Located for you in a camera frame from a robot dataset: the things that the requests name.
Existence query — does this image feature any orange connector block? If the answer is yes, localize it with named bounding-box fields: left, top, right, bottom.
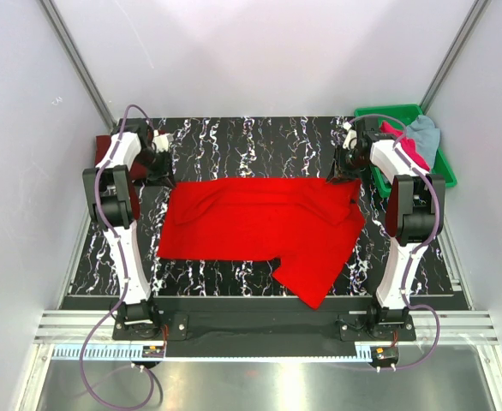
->
left=373, top=347, right=399, bottom=360
left=142, top=345, right=165, bottom=358

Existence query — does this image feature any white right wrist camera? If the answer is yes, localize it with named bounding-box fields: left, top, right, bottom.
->
left=343, top=122, right=357, bottom=150

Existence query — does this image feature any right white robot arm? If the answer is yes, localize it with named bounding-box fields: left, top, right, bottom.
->
left=326, top=114, right=445, bottom=342

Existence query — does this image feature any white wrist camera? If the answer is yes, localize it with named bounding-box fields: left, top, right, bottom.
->
left=343, top=122, right=357, bottom=150
left=152, top=133, right=174, bottom=152

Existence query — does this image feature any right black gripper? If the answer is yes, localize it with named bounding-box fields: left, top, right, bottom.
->
left=325, top=146, right=368, bottom=186

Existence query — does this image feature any grey-blue crumpled t-shirt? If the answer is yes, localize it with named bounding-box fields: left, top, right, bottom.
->
left=407, top=115, right=441, bottom=169

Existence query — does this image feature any green plastic bin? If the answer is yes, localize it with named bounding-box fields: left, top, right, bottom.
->
left=354, top=104, right=457, bottom=198

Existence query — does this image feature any right orange connector block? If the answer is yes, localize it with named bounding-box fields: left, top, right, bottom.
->
left=373, top=347, right=399, bottom=360

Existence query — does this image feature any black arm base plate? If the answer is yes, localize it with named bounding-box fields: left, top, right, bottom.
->
left=111, top=295, right=415, bottom=361

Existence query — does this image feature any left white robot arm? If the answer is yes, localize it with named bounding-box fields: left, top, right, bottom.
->
left=82, top=119, right=176, bottom=340

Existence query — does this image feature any pink crumpled t-shirt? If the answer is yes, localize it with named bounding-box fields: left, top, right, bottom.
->
left=379, top=121, right=430, bottom=171

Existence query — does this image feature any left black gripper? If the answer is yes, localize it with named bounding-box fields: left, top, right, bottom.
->
left=134, top=148, right=176, bottom=189

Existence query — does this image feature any left orange connector block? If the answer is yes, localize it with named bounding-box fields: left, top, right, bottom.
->
left=142, top=345, right=165, bottom=358

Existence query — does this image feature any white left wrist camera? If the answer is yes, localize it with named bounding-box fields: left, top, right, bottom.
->
left=152, top=133, right=174, bottom=152

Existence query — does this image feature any bright red t-shirt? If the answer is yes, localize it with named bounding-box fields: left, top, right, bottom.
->
left=157, top=177, right=365, bottom=309

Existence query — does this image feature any folded maroon t-shirt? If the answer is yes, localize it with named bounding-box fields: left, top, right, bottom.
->
left=94, top=135, right=147, bottom=181

